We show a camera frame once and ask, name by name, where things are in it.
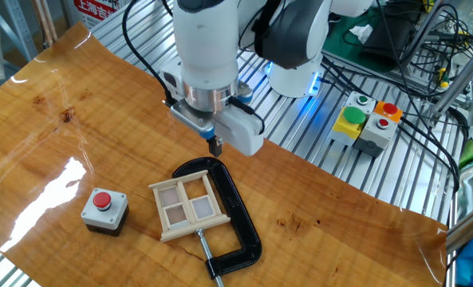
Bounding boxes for miniature wooden sliding window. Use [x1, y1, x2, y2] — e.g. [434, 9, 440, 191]
[148, 170, 231, 243]

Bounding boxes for wood grain vinyl mat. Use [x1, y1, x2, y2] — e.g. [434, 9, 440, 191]
[0, 22, 448, 287]

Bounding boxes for yellow box large green button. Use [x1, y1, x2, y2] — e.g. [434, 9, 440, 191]
[328, 105, 368, 147]

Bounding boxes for white box small green button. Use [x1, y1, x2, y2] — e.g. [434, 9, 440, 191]
[345, 90, 377, 115]

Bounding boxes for grey box red push button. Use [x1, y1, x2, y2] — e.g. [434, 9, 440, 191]
[80, 187, 130, 237]

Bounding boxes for black cable along robot arm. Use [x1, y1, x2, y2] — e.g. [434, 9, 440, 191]
[121, 0, 176, 108]

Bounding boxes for aluminium profile bar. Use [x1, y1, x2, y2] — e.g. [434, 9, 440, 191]
[445, 206, 473, 254]

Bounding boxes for red white printed carton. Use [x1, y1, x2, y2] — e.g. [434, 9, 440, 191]
[73, 0, 121, 29]

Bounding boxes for aluminium profile post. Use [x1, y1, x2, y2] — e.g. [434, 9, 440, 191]
[429, 39, 473, 119]

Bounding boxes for silver wrist mounting bracket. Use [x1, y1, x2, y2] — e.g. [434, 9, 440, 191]
[169, 81, 255, 140]

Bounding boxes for grey box small red button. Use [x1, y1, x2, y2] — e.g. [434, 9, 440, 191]
[353, 112, 399, 159]

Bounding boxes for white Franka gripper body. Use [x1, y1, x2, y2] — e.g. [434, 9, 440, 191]
[214, 105, 266, 157]

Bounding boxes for grey slotted shelf upright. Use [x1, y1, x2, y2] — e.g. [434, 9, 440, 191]
[0, 0, 37, 61]

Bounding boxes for crumpled white tissue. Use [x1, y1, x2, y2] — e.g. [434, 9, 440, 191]
[348, 23, 375, 45]

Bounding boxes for green table mat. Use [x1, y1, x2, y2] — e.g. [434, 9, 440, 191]
[321, 0, 432, 75]

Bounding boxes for grey metal stand tube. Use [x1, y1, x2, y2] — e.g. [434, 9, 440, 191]
[399, 0, 447, 67]

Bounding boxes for wooden sticks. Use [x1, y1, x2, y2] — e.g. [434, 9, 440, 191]
[30, 0, 58, 51]

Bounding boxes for yellow green screwdriver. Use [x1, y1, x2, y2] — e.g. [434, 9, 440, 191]
[437, 66, 451, 89]

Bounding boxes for orange box red button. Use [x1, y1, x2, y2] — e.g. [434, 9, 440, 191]
[373, 100, 404, 124]

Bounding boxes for black button box cable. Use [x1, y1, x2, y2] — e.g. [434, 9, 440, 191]
[397, 113, 460, 196]

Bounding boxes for black metal C-clamp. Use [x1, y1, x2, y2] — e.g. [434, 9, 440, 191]
[171, 156, 263, 287]

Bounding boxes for black fabric bag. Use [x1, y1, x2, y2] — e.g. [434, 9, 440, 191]
[359, 15, 416, 69]

